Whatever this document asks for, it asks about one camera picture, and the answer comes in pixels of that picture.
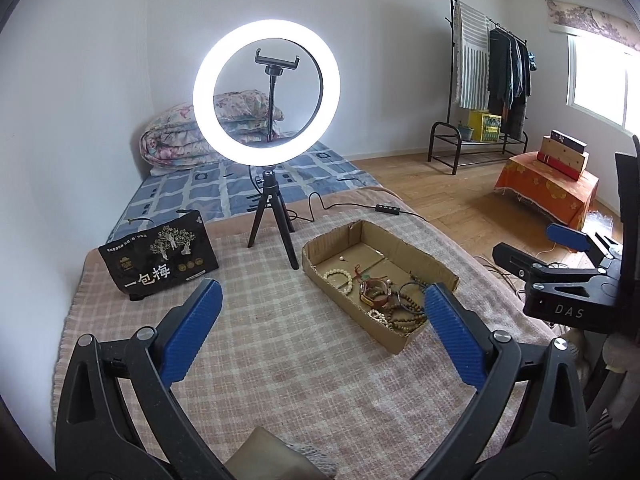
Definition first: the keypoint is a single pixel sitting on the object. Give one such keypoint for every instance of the olive cloth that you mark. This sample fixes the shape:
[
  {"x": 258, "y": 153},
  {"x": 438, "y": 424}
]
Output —
[{"x": 260, "y": 455}]

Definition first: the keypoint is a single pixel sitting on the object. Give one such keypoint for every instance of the pink plaid blanket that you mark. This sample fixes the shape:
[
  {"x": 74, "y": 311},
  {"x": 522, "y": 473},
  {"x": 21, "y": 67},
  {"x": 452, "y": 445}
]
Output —
[{"x": 300, "y": 385}]

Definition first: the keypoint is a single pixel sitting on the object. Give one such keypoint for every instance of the yellow crate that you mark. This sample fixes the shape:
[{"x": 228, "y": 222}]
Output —
[{"x": 485, "y": 125}]

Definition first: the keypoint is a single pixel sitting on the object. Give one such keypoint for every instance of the black phone holder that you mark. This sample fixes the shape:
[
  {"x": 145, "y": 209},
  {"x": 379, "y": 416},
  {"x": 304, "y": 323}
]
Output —
[{"x": 272, "y": 67}]

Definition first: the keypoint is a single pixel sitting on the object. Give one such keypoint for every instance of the floral folded quilt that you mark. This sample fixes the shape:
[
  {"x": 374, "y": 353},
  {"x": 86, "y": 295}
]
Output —
[
  {"x": 170, "y": 140},
  {"x": 240, "y": 110}
]

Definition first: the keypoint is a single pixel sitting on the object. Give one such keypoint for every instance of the floral curtain valance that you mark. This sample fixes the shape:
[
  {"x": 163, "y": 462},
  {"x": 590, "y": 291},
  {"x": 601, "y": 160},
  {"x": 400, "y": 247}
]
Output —
[{"x": 590, "y": 20}]

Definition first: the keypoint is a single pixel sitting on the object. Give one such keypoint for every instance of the blue bangle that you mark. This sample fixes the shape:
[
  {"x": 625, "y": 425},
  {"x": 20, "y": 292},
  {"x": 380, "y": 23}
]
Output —
[{"x": 407, "y": 286}]

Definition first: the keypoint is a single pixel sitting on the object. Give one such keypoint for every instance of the blue patterned bed sheet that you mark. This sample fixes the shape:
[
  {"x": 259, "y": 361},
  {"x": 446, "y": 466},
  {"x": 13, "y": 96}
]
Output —
[{"x": 210, "y": 185}]

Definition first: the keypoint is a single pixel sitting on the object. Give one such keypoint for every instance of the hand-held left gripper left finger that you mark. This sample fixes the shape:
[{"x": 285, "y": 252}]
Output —
[{"x": 195, "y": 330}]

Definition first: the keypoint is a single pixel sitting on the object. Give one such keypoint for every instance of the tan box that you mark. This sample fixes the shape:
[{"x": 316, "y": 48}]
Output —
[{"x": 565, "y": 157}]

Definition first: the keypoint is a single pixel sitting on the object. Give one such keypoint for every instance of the black printed bag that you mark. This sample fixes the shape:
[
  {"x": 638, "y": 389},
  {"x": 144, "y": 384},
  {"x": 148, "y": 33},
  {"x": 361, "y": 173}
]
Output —
[{"x": 160, "y": 260}]

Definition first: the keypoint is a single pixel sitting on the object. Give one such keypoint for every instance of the cardboard box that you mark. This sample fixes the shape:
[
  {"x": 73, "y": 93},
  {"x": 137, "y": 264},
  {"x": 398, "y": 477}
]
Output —
[{"x": 345, "y": 300}]

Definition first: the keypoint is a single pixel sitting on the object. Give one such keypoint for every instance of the dark box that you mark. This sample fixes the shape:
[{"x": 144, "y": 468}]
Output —
[{"x": 567, "y": 139}]

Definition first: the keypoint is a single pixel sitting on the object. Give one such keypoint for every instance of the black clothes rack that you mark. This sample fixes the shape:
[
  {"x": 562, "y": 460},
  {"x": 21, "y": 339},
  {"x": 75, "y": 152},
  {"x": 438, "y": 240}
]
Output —
[{"x": 452, "y": 60}]

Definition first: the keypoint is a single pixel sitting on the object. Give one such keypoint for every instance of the window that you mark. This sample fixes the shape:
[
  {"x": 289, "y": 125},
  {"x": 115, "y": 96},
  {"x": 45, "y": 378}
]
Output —
[{"x": 605, "y": 85}]

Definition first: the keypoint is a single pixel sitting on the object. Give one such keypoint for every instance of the dark hanging clothes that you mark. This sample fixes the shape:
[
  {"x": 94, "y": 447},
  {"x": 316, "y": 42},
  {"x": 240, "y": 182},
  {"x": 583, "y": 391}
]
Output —
[{"x": 505, "y": 75}]

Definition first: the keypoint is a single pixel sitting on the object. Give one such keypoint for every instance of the small potted plant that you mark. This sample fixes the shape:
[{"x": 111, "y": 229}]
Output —
[{"x": 466, "y": 132}]

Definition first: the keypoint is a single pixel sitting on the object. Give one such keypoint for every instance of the orange cloth covered table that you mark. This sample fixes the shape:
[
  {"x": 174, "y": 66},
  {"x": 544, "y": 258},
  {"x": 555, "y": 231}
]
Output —
[{"x": 545, "y": 190}]

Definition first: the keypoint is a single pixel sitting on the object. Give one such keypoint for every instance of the clear plastic wrap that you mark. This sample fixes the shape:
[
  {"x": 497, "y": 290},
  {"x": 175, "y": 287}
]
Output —
[{"x": 602, "y": 222}]

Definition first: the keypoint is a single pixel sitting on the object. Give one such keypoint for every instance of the striped towel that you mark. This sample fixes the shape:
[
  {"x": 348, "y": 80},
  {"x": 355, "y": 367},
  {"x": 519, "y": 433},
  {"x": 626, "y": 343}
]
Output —
[{"x": 472, "y": 60}]

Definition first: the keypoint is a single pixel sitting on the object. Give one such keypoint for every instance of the red box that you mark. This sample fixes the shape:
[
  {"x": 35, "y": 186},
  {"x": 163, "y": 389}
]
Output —
[{"x": 557, "y": 165}]

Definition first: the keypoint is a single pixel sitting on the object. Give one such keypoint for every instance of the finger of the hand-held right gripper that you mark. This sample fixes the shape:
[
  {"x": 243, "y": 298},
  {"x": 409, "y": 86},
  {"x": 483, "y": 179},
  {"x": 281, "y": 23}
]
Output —
[
  {"x": 520, "y": 265},
  {"x": 567, "y": 237}
]

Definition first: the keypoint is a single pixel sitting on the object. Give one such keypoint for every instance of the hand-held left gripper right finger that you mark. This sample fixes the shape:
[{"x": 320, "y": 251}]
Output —
[{"x": 455, "y": 335}]

